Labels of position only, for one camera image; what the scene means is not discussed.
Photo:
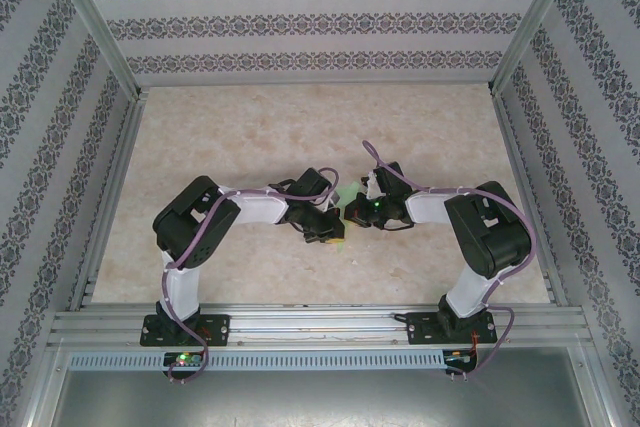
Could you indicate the aluminium frame bar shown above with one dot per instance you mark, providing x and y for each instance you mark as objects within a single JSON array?
[
  {"x": 45, "y": 382},
  {"x": 597, "y": 387}
]

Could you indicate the aluminium mounting rail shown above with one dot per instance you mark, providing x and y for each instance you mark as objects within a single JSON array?
[{"x": 310, "y": 319}]

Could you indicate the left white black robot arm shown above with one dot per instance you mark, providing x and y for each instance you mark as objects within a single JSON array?
[{"x": 195, "y": 227}]

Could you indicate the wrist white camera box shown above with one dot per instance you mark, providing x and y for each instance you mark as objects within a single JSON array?
[
  {"x": 331, "y": 204},
  {"x": 372, "y": 184}
]

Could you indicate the green paper sheet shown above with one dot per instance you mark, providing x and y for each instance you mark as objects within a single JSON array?
[{"x": 350, "y": 193}]

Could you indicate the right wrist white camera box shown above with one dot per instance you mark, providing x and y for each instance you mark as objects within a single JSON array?
[{"x": 372, "y": 184}]

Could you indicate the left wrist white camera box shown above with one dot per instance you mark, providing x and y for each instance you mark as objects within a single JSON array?
[{"x": 331, "y": 204}]

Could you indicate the aluminium frame post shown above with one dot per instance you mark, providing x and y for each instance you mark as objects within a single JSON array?
[
  {"x": 532, "y": 27},
  {"x": 103, "y": 27}
]

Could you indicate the aluminium side rail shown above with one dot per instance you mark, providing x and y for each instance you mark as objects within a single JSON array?
[
  {"x": 118, "y": 167},
  {"x": 519, "y": 167}
]

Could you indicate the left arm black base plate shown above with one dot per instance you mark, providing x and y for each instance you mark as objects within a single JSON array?
[{"x": 220, "y": 329}]

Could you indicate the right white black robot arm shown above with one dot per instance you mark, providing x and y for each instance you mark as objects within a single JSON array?
[{"x": 492, "y": 237}]

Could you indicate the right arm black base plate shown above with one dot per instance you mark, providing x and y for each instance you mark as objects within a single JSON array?
[{"x": 420, "y": 329}]

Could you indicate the grey metal sheet panel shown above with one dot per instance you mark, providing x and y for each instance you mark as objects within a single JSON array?
[{"x": 320, "y": 402}]

